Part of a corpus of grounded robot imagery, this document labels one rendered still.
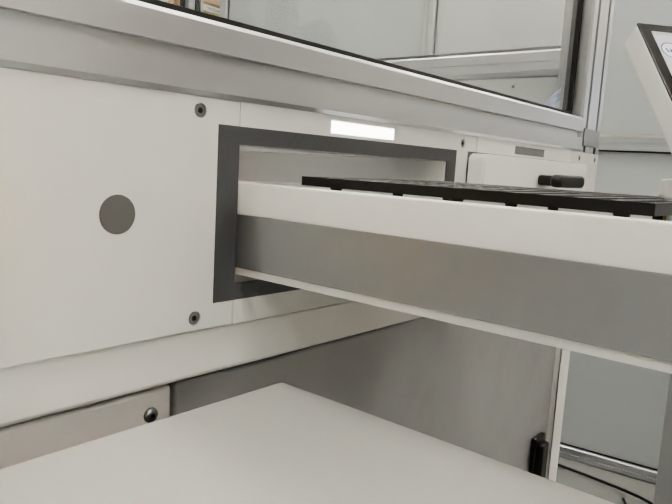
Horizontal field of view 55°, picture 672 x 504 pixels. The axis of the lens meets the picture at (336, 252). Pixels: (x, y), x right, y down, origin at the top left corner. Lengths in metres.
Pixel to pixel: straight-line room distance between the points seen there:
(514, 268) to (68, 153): 0.23
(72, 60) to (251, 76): 0.12
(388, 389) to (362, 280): 0.28
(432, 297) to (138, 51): 0.20
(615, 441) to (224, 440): 2.00
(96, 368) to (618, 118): 1.94
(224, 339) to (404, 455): 0.15
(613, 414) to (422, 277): 1.96
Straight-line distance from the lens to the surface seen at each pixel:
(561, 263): 0.30
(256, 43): 0.43
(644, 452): 2.29
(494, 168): 0.67
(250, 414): 0.40
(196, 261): 0.41
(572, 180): 0.77
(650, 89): 1.30
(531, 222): 0.31
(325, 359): 0.54
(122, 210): 0.38
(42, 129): 0.35
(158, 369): 0.42
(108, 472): 0.34
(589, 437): 2.31
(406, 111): 0.56
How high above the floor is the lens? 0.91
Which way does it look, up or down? 8 degrees down
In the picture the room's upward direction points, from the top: 3 degrees clockwise
